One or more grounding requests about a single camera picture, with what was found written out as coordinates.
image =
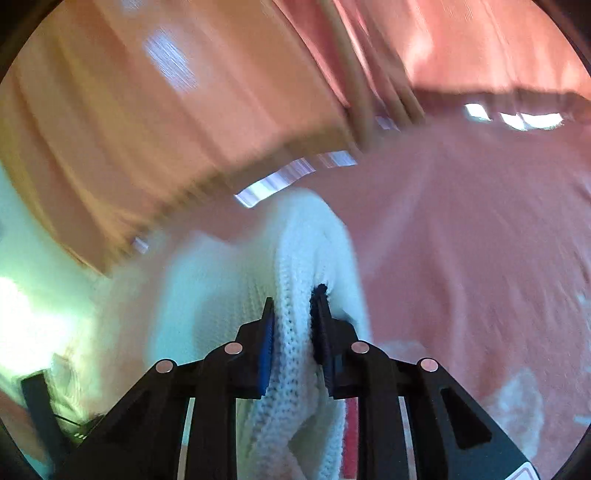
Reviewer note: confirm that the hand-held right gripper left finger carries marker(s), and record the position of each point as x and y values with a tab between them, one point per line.
267	350

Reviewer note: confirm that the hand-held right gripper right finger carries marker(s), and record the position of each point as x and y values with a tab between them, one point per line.
323	341

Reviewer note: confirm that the white red navy knit sweater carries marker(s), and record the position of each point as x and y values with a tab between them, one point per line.
258	286

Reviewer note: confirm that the pink bed cover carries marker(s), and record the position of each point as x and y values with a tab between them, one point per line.
461	230

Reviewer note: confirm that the orange curtain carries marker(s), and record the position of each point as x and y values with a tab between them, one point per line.
152	115

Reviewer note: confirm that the pink curtain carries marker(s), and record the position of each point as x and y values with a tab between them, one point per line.
443	46

